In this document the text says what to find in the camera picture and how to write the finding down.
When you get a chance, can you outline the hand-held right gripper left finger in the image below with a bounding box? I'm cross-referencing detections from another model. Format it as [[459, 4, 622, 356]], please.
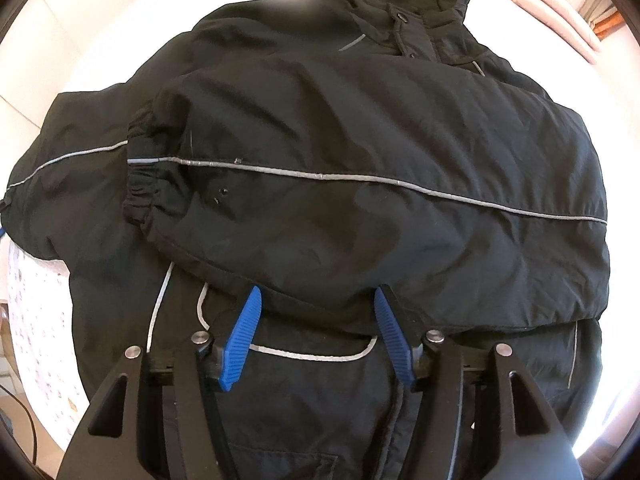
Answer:
[[57, 285, 263, 480]]

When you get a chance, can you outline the black jacket with reflective piping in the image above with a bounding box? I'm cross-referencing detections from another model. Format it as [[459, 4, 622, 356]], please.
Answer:
[[0, 0, 613, 480]]

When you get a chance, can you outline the white floral quilted bedspread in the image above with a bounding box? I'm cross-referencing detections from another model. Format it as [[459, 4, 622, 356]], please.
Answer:
[[2, 0, 638, 461]]

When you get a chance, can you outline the pink pleated fabric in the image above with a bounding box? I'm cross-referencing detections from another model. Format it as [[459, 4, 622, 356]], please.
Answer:
[[462, 0, 603, 66]]

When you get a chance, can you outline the black cable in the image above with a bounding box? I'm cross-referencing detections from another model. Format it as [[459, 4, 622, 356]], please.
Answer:
[[9, 389, 42, 463]]

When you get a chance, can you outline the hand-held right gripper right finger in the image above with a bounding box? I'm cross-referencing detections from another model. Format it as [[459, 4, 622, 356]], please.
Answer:
[[374, 284, 585, 480]]

